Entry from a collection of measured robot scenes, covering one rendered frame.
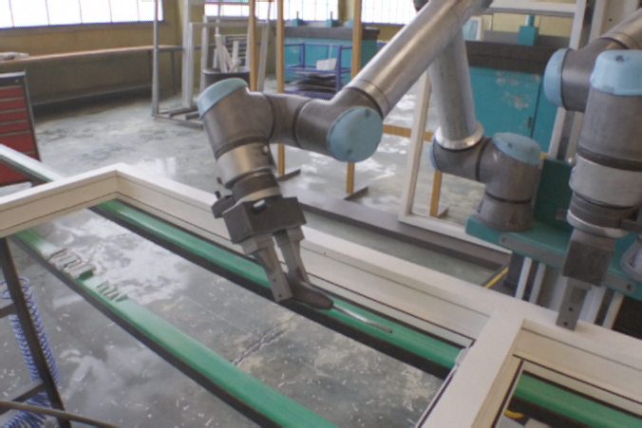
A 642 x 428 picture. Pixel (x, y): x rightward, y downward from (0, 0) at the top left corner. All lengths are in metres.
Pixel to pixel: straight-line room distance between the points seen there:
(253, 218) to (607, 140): 0.46
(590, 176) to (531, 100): 3.67
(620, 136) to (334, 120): 0.39
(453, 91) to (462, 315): 0.76
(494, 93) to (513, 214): 2.91
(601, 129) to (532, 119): 3.69
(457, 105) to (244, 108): 0.77
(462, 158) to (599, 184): 0.92
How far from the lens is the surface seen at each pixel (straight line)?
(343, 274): 0.77
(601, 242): 0.57
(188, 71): 6.36
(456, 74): 1.28
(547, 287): 1.75
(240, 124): 0.69
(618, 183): 0.56
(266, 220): 0.66
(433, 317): 0.72
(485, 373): 0.56
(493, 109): 4.30
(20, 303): 1.55
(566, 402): 0.67
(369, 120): 0.70
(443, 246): 2.76
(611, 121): 0.54
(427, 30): 0.87
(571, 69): 0.72
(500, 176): 1.41
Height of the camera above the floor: 1.30
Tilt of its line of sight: 24 degrees down
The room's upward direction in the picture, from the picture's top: 1 degrees clockwise
